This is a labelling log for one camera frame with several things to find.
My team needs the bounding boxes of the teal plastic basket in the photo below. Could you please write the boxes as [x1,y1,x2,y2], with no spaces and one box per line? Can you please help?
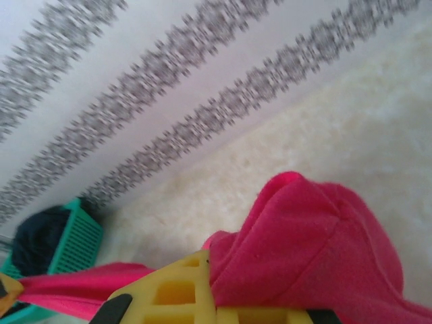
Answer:
[0,197,104,321]

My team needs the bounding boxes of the red t-shirt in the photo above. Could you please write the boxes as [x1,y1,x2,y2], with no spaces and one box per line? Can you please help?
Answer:
[16,171,432,324]

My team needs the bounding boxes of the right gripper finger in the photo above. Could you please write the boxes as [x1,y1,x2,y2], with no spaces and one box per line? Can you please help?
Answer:
[0,272,25,317]

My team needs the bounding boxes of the dark navy t-shirt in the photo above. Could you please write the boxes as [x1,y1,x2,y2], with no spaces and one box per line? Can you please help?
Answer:
[11,205,74,277]

